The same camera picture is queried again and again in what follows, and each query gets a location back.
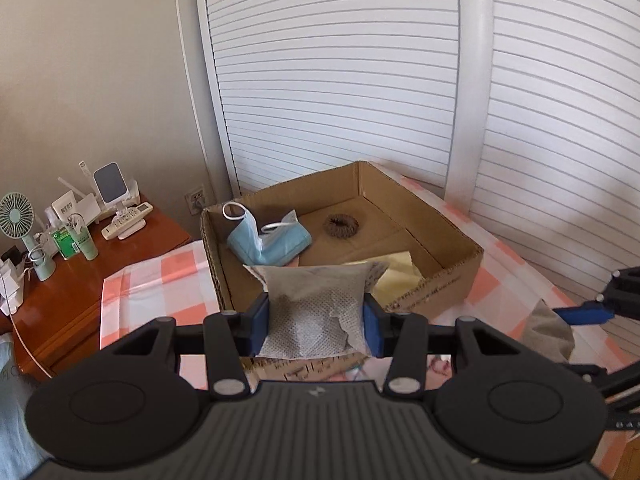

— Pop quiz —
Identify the wooden nightstand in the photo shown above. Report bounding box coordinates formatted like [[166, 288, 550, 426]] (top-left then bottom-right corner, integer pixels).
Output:
[[10, 195, 193, 381]]

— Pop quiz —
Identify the white remote control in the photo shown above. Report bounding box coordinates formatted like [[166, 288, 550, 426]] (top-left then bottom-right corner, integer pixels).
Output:
[[101, 201, 153, 241]]

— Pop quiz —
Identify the green labelled bottle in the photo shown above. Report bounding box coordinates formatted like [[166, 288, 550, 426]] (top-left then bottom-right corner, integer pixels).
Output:
[[50, 225, 78, 261]]

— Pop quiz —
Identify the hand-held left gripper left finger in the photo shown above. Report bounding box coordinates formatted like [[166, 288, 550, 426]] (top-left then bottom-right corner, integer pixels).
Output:
[[95, 292, 271, 401]]

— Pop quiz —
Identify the blue-grey bed blanket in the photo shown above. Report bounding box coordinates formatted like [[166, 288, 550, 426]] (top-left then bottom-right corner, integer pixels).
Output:
[[0, 332, 51, 480]]

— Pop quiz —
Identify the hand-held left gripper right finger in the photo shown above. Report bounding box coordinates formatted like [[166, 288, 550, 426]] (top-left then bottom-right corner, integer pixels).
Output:
[[364, 294, 546, 402]]

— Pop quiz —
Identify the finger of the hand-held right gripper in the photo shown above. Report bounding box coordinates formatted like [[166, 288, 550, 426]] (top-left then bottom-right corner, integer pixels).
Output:
[[555, 269, 640, 326], [565, 362, 640, 397]]

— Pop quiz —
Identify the pink checkered tablecloth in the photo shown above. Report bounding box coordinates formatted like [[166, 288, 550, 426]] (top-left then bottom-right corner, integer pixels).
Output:
[[100, 162, 640, 391]]

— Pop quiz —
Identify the white card box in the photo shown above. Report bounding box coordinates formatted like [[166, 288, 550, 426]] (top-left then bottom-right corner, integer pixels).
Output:
[[51, 192, 98, 226]]

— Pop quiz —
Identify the pale yellow cloth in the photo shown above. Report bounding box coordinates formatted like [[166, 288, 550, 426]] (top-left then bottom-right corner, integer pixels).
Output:
[[300, 252, 423, 306]]

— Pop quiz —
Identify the grey cloth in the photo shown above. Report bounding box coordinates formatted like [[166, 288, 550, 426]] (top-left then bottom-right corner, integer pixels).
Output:
[[517, 300, 576, 363]]

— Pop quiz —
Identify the brown cardboard box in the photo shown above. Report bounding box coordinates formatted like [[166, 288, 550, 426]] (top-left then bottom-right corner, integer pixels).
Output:
[[200, 160, 485, 386]]

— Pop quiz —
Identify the white power strip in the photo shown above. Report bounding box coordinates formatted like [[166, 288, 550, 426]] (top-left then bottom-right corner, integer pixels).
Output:
[[0, 245, 26, 316]]

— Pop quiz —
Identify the grey fabric pouch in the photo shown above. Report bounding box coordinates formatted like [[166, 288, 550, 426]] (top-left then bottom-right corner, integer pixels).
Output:
[[243, 261, 390, 359]]

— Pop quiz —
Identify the blue face mask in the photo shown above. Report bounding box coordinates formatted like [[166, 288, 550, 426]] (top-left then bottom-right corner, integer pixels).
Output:
[[222, 201, 313, 267]]

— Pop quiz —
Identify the green tube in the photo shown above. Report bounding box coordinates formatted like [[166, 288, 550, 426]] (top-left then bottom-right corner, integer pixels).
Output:
[[72, 215, 99, 261]]

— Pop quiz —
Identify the white wall socket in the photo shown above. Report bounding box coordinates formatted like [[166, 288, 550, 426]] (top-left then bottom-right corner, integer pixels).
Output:
[[186, 186, 207, 216]]

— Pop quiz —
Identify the brown hair scrunchie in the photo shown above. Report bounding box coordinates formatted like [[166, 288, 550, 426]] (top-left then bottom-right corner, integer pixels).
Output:
[[324, 213, 365, 241]]

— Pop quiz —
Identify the white phone stand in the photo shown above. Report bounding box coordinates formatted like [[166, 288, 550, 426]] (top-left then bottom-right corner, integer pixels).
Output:
[[92, 162, 138, 211]]

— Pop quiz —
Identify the white cable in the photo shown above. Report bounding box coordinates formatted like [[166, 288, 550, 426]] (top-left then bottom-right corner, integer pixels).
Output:
[[10, 310, 53, 378]]

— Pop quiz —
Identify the small green desk fan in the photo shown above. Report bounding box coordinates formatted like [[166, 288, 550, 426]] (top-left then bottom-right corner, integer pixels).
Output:
[[0, 192, 53, 281]]

